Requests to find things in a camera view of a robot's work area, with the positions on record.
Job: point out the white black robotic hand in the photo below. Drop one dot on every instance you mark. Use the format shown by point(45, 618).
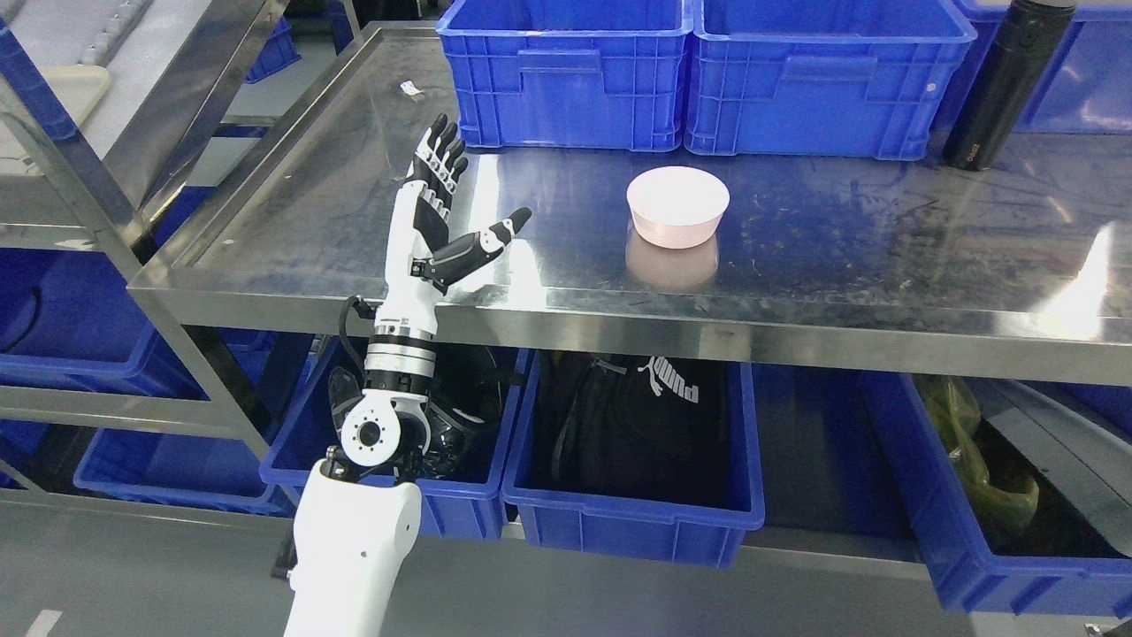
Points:
point(422, 259)

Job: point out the pink ikea bowl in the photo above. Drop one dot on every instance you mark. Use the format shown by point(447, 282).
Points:
point(676, 207)

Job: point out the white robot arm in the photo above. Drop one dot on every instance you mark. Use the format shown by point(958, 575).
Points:
point(351, 540)

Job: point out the steel shelf rack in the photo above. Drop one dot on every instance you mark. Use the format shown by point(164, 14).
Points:
point(175, 68)

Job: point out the blue bin left shelf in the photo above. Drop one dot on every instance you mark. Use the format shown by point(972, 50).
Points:
point(68, 322)

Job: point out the blue bin with helmet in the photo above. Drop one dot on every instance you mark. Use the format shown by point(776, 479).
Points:
point(463, 510)

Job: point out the blue crate on table left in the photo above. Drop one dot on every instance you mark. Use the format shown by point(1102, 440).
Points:
point(569, 74)

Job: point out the blue crate on table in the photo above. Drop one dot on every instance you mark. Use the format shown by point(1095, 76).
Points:
point(569, 74)
point(820, 78)

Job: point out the black puma bag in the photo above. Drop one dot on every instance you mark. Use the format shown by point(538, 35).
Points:
point(646, 427)

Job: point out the blue bin with black bag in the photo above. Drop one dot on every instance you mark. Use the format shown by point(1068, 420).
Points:
point(644, 529)

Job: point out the cream bear tray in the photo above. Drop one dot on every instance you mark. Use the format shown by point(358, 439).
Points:
point(62, 97)

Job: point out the blue crate on table right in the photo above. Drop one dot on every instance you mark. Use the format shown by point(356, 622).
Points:
point(820, 78)

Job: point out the black thermos bottle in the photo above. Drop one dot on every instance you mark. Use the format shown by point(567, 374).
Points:
point(1028, 35)

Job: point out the green plastic bag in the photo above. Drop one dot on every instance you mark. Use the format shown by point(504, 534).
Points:
point(999, 484)

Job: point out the blue bin with green bag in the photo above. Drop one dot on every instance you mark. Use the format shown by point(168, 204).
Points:
point(1059, 566)

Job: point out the blue crate far right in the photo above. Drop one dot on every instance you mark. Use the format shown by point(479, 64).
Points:
point(1086, 86)

